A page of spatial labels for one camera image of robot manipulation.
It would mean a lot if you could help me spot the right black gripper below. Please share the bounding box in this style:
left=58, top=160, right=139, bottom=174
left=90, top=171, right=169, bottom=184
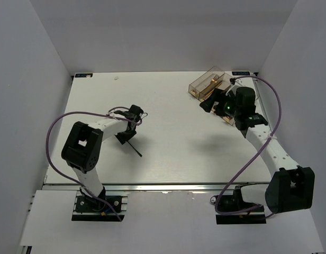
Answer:
left=199, top=88, right=240, bottom=119

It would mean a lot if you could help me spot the gold chopstick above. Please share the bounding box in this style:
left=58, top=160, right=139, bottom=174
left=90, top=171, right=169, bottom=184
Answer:
left=200, top=84, right=220, bottom=102

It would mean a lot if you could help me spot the iridescent rainbow fork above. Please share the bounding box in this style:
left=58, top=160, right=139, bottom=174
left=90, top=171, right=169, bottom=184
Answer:
left=127, top=141, right=143, bottom=157

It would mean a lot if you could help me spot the gold ornate fork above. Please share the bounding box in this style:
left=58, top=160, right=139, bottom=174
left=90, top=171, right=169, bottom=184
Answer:
left=209, top=74, right=221, bottom=85

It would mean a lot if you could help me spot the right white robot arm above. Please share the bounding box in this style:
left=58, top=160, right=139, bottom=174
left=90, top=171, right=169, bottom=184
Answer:
left=200, top=87, right=315, bottom=215

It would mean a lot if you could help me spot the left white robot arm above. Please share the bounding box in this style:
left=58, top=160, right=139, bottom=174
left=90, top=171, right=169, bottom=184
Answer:
left=61, top=105, right=144, bottom=211

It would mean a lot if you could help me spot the clear compartment organizer tray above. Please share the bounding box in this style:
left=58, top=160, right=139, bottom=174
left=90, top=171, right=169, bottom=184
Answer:
left=188, top=66, right=260, bottom=126

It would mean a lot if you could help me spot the right blue table label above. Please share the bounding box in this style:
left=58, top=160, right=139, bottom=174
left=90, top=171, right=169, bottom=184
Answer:
left=232, top=71, right=250, bottom=76

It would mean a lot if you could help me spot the blue table label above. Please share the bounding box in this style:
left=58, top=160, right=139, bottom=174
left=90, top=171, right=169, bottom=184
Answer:
left=232, top=71, right=250, bottom=76
left=75, top=73, right=93, bottom=78

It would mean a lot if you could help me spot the left blue table label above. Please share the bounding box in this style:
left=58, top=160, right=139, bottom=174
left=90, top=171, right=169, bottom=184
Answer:
left=75, top=73, right=93, bottom=78

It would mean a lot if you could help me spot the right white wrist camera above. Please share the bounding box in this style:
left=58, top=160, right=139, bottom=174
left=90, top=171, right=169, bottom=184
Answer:
left=226, top=78, right=242, bottom=96

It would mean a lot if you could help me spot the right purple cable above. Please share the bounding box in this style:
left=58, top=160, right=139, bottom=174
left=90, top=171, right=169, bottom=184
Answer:
left=214, top=76, right=282, bottom=219

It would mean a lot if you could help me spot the purple cable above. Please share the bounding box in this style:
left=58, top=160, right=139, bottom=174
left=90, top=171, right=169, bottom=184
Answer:
left=214, top=76, right=282, bottom=219
left=45, top=106, right=149, bottom=222

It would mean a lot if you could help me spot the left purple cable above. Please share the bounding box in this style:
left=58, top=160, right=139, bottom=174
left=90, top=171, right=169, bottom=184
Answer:
left=45, top=106, right=149, bottom=222

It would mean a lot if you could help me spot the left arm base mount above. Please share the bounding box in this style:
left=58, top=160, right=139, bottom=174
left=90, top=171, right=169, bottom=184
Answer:
left=71, top=192, right=128, bottom=222

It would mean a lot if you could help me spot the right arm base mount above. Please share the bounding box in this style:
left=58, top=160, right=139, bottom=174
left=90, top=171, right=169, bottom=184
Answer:
left=215, top=195, right=266, bottom=225

